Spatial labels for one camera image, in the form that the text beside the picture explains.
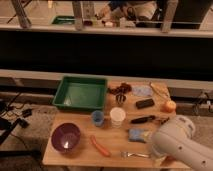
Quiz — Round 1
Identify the blue plastic cup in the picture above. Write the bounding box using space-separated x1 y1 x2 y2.
91 110 104 127

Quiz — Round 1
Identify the orange fruit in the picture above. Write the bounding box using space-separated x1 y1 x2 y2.
164 100 177 113

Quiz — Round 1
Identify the light blue cloth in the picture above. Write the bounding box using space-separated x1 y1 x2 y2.
132 85 153 97

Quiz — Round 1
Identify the black rectangular block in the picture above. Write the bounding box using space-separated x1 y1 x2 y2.
136 99 155 109

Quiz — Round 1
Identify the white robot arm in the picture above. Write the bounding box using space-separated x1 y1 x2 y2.
147 115 213 171

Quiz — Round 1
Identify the purple bowl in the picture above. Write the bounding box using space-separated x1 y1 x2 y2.
51 123 81 153

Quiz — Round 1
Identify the black-handled knife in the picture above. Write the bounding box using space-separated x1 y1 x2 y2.
130 115 156 124

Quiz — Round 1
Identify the silver fork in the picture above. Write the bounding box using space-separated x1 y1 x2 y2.
121 152 150 158

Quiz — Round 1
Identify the green plastic tray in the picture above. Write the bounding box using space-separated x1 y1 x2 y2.
52 76 107 111

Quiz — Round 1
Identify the wooden spoon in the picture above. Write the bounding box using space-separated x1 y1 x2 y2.
150 83 170 100

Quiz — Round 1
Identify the blue sponge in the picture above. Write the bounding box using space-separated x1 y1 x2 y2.
128 128 151 143

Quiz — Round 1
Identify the small metal cup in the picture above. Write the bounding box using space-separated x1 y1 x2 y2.
116 94 126 105

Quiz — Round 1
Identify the white plastic cup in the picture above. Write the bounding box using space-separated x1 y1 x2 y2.
110 107 126 127

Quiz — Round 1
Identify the orange carrot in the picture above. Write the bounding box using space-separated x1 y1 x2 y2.
90 135 111 157

